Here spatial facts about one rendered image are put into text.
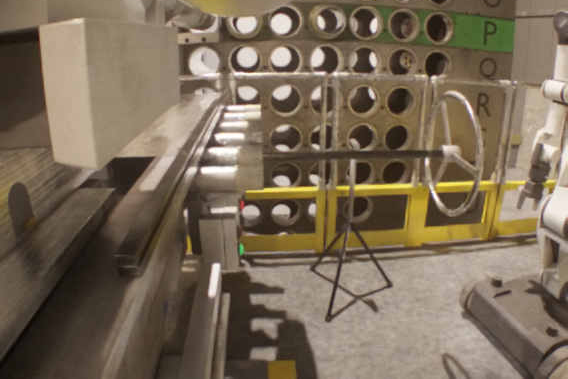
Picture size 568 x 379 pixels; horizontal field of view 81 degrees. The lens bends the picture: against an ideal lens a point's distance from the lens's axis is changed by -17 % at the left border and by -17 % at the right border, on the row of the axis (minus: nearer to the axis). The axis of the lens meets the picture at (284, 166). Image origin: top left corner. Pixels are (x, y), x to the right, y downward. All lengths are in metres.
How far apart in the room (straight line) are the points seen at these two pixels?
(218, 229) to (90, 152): 0.67
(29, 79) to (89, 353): 0.29
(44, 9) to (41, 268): 0.25
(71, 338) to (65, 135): 0.19
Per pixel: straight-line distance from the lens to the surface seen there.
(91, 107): 0.35
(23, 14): 0.43
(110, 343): 0.40
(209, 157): 1.11
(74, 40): 0.35
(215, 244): 1.01
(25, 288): 0.41
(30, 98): 0.48
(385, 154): 1.18
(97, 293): 0.47
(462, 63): 3.21
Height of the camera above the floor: 1.19
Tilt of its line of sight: 18 degrees down
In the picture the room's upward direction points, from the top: straight up
